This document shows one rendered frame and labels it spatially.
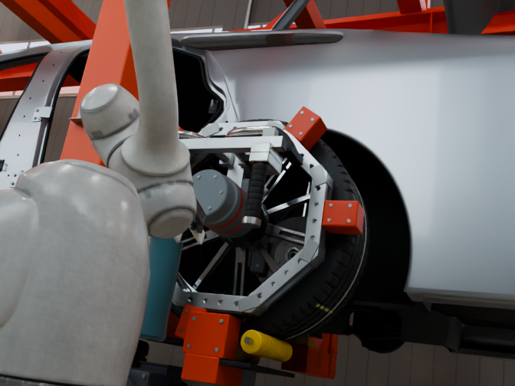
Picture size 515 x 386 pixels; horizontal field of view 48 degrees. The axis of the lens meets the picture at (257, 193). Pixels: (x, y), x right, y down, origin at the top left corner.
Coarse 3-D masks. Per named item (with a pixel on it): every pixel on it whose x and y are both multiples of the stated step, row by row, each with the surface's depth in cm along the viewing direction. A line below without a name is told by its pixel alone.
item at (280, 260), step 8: (280, 224) 211; (288, 224) 210; (296, 224) 209; (304, 224) 208; (304, 232) 207; (272, 240) 210; (280, 240) 209; (272, 248) 209; (280, 248) 203; (272, 256) 208; (280, 256) 202; (280, 264) 201; (272, 272) 206; (264, 280) 206
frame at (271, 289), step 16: (208, 128) 170; (224, 128) 168; (192, 160) 174; (304, 160) 155; (320, 176) 151; (320, 192) 150; (320, 208) 148; (320, 224) 147; (304, 240) 147; (320, 240) 146; (304, 256) 145; (320, 256) 146; (288, 272) 150; (304, 272) 148; (176, 288) 156; (272, 288) 146; (288, 288) 148; (176, 304) 154; (192, 304) 152; (208, 304) 151; (224, 304) 149; (240, 304) 147; (256, 304) 145; (272, 304) 150
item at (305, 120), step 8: (304, 112) 160; (312, 112) 159; (296, 120) 160; (304, 120) 159; (312, 120) 158; (320, 120) 158; (288, 128) 160; (296, 128) 159; (304, 128) 158; (312, 128) 158; (320, 128) 161; (296, 136) 158; (304, 136) 158; (312, 136) 160; (320, 136) 163; (304, 144) 160; (312, 144) 163
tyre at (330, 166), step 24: (264, 120) 174; (336, 168) 160; (336, 192) 157; (336, 240) 152; (360, 240) 161; (336, 264) 150; (312, 288) 150; (336, 288) 155; (216, 312) 158; (264, 312) 153; (288, 312) 150; (312, 312) 154; (336, 312) 167; (240, 336) 155; (288, 336) 163
